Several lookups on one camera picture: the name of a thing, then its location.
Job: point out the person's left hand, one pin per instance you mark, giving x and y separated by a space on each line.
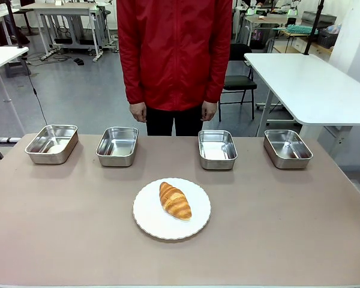
209 111

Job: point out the person's right hand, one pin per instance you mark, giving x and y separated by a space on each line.
138 112

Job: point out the stainless steel rectangular container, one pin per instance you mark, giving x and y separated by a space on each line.
217 149
117 146
52 144
287 148

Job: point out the black folding chair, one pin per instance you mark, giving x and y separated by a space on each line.
239 81

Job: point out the person in red jacket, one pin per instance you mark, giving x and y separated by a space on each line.
174 60

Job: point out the golden brown croissant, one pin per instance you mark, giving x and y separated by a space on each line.
175 201

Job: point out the white scalloped plate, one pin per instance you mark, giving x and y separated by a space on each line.
172 209

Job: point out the large white side table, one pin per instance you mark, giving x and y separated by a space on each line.
310 87

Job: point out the wooden background desk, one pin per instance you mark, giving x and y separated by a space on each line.
265 22

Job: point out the white power strip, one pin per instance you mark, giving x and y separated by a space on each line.
48 55

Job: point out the teal egg tray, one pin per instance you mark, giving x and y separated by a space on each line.
300 29

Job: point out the dark plastic crate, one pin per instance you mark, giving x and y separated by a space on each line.
327 38

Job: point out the small white side table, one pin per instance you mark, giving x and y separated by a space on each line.
3 60

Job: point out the grey workbench with frame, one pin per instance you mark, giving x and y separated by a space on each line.
69 24

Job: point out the black camera stand pole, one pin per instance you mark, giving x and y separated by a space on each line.
14 24
315 27

